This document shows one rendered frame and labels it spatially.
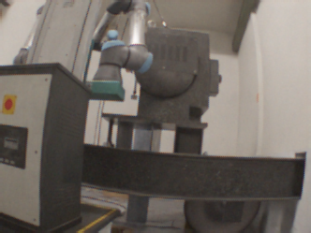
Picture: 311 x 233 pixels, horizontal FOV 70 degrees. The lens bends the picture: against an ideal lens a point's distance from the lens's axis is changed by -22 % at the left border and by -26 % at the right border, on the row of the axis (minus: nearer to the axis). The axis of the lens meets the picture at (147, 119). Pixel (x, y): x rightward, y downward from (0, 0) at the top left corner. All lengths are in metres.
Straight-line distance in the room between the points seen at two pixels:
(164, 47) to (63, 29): 0.85
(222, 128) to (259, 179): 2.81
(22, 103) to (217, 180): 1.10
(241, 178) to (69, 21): 1.24
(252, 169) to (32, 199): 1.18
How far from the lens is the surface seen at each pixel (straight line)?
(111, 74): 1.28
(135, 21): 1.56
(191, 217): 1.98
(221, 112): 4.33
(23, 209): 0.79
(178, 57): 1.90
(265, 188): 1.58
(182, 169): 1.50
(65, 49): 1.29
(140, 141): 2.50
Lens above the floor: 0.61
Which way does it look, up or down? 8 degrees up
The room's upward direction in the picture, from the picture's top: 6 degrees clockwise
